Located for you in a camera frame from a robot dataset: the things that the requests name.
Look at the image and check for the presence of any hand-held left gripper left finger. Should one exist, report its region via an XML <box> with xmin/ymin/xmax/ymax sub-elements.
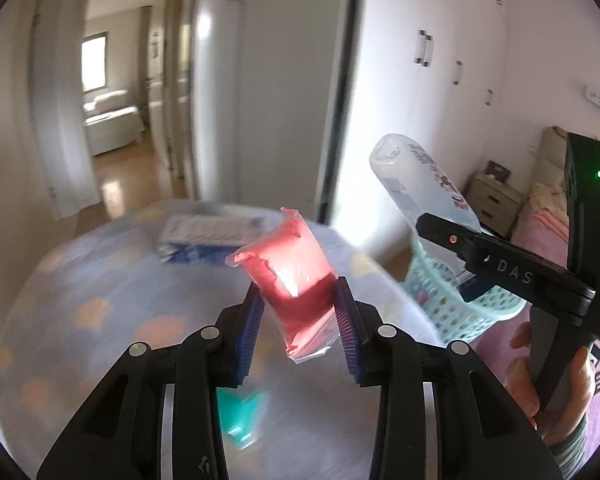
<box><xmin>36</xmin><ymin>285</ymin><xmax>266</xmax><ymax>480</ymax></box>

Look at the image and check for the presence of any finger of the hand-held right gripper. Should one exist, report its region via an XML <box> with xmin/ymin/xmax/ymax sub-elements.
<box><xmin>416</xmin><ymin>212</ymin><xmax>481</xmax><ymax>261</ymax></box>
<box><xmin>455</xmin><ymin>267</ymin><xmax>501</xmax><ymax>303</ymax></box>

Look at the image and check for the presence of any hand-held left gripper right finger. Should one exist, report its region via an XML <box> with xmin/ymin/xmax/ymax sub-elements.
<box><xmin>333</xmin><ymin>276</ymin><xmax>563</xmax><ymax>480</ymax></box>

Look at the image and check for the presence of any light blue plastic basket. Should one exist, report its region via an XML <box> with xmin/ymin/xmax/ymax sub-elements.
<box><xmin>405</xmin><ymin>237</ymin><xmax>527</xmax><ymax>345</ymax></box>

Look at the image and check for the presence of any clear plastic bottle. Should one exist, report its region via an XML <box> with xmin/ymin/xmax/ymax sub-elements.
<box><xmin>369</xmin><ymin>133</ymin><xmax>483</xmax><ymax>235</ymax></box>

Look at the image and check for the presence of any pink plastic packet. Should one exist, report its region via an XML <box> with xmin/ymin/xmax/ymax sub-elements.
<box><xmin>228</xmin><ymin>207</ymin><xmax>338</xmax><ymax>365</ymax></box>

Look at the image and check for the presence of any person's right forearm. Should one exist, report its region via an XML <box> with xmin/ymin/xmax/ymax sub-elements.
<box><xmin>545</xmin><ymin>410</ymin><xmax>590</xmax><ymax>480</ymax></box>

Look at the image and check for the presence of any person's right hand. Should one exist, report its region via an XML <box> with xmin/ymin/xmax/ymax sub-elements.
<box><xmin>507</xmin><ymin>320</ymin><xmax>596</xmax><ymax>446</ymax></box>

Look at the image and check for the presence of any beige nightstand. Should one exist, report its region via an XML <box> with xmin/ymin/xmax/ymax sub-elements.
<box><xmin>466</xmin><ymin>172</ymin><xmax>525</xmax><ymax>235</ymax></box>

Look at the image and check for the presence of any pink bedding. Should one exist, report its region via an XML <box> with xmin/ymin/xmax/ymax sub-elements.
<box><xmin>475</xmin><ymin>182</ymin><xmax>600</xmax><ymax>480</ymax></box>

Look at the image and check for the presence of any green plastic packet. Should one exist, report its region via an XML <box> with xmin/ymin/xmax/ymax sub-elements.
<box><xmin>216</xmin><ymin>387</ymin><xmax>266</xmax><ymax>448</ymax></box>

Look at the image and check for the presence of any white blue printed box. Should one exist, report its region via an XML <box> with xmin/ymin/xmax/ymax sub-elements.
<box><xmin>157</xmin><ymin>214</ymin><xmax>271</xmax><ymax>266</ymax></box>

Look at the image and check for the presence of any beige headboard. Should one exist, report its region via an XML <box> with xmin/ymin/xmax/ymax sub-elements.
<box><xmin>532</xmin><ymin>126</ymin><xmax>571</xmax><ymax>191</ymax></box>

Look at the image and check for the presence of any white wardrobe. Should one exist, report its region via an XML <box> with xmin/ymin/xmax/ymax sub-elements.
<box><xmin>350</xmin><ymin>0</ymin><xmax>531</xmax><ymax>241</ymax></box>

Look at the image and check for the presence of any white bed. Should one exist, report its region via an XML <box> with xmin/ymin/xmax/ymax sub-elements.
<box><xmin>82</xmin><ymin>90</ymin><xmax>146</xmax><ymax>157</ymax></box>

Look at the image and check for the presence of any window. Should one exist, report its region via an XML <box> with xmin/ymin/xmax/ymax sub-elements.
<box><xmin>81</xmin><ymin>32</ymin><xmax>108</xmax><ymax>92</ymax></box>

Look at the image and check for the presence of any dark photo frame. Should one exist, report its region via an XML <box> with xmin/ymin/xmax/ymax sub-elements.
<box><xmin>484</xmin><ymin>161</ymin><xmax>512</xmax><ymax>183</ymax></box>

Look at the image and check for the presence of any black sliding door frame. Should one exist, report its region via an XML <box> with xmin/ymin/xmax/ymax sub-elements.
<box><xmin>317</xmin><ymin>0</ymin><xmax>363</xmax><ymax>223</ymax></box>

